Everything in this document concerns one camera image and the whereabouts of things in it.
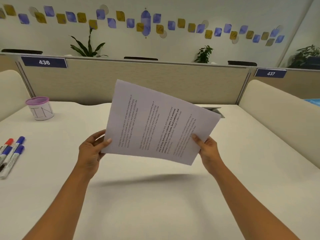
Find person's left hand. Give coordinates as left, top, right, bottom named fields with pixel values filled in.
left=75, top=130, right=112, bottom=179

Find blue cap whiteboard marker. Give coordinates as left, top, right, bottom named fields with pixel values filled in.
left=7, top=136, right=26, bottom=158
left=0, top=145, right=25, bottom=180
left=0, top=146, right=13, bottom=168

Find blue desk number sign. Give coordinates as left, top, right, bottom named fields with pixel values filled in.
left=254, top=68, right=287, bottom=78
left=21, top=56, right=68, bottom=69

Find purple mesh pen cup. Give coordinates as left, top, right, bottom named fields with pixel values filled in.
left=25, top=96, right=55, bottom=121

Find wide beige partition panel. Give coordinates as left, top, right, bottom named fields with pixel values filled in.
left=0, top=53, right=251, bottom=106

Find large bushy potted plant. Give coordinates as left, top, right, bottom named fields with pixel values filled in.
left=287, top=45, right=320, bottom=69

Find cream desk side divider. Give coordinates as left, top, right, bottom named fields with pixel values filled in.
left=0, top=70, right=31, bottom=122
left=239, top=80, right=320, bottom=169

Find person's left forearm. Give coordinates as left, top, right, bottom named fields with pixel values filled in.
left=22, top=170, right=94, bottom=240

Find red cap whiteboard marker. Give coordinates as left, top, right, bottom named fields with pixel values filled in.
left=0, top=138, right=14, bottom=154

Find tall long-leaf potted plant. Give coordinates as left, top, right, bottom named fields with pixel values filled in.
left=69, top=27, right=109, bottom=58

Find narrow beige partition panel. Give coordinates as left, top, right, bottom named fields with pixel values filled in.
left=246, top=67, right=320, bottom=98

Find blue and gold wall tiles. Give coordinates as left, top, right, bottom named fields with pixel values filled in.
left=0, top=4, right=285, bottom=47

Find small bushy potted plant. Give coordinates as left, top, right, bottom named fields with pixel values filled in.
left=194, top=45, right=214, bottom=64

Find white printed paper sheet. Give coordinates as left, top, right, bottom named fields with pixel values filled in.
left=101, top=79, right=222, bottom=166

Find grey desk cable hatch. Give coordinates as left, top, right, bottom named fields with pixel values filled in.
left=201, top=106, right=225, bottom=118

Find person's right hand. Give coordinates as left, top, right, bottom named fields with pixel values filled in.
left=191, top=134, right=225, bottom=176

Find person's right forearm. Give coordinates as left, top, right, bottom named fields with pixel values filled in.
left=209, top=163, right=304, bottom=240

